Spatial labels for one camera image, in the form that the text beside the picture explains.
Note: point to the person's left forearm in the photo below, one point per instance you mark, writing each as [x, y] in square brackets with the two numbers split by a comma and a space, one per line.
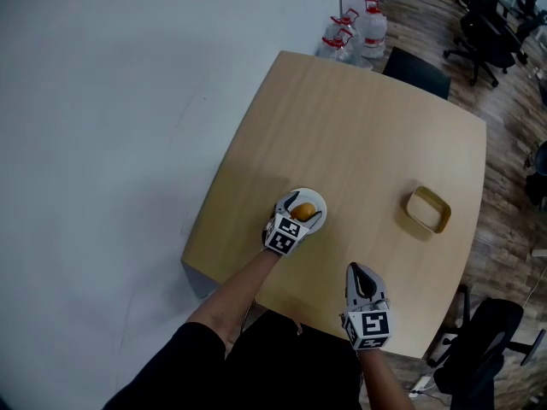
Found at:
[239, 288]

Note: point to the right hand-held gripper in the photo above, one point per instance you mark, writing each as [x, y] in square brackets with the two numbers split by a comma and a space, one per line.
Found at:
[369, 327]

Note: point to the clear red-capped water bottle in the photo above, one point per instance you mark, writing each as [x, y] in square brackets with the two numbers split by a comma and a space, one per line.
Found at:
[337, 49]
[344, 26]
[374, 30]

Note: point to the white power strip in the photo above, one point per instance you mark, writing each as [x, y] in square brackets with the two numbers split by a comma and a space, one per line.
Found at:
[421, 386]

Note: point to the black round stool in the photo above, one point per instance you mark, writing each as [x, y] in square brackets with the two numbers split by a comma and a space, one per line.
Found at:
[539, 177]

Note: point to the yellow rectangular container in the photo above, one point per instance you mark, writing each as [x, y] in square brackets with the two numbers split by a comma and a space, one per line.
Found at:
[427, 212]

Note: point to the white metal frame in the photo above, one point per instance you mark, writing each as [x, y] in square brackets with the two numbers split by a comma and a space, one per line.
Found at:
[540, 252]

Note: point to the white table leg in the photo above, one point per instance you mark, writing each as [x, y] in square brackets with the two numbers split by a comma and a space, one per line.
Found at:
[198, 278]

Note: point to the person's black clothing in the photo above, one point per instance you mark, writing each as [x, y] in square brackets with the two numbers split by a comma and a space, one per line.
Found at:
[278, 370]

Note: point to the black office chair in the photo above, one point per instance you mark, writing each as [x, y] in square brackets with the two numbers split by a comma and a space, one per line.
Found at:
[478, 348]
[483, 32]
[530, 7]

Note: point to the person's right forearm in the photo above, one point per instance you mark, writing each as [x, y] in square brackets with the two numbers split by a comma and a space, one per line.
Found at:
[380, 378]

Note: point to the white round plate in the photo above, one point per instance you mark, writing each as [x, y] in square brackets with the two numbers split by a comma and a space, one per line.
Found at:
[315, 195]

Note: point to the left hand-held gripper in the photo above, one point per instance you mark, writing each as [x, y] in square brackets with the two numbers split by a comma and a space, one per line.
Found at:
[284, 235]

